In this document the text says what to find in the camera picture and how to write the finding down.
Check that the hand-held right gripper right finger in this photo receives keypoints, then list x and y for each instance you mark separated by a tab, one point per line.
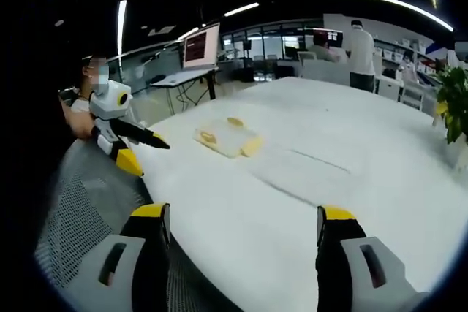
340	261

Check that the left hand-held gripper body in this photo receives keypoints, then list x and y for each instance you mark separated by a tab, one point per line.
109	102

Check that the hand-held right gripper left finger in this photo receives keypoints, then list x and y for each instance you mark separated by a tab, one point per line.
146	253

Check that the clear box with yellow buckles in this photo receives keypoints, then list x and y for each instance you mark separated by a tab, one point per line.
228	140

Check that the person's upper body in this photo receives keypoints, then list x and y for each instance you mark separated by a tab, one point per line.
78	107

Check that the grey mesh office chair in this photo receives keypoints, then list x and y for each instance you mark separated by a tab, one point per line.
87	202

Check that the white desk with black legs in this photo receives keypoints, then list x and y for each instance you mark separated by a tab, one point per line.
183	76

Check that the narrow ceiling light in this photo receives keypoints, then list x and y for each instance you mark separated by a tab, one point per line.
121	27

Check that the computer monitor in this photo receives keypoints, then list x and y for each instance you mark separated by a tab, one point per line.
201	46

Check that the short ceiling light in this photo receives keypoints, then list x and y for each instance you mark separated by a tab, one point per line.
241	9

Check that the white slatted chair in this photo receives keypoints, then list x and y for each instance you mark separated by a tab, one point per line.
412	98

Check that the green potted plant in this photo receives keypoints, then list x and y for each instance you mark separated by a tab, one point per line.
455	96

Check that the shelf with white boxes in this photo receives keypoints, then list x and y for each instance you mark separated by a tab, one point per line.
402	50

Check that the long ceiling light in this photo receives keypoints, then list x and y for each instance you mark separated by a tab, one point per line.
384	0

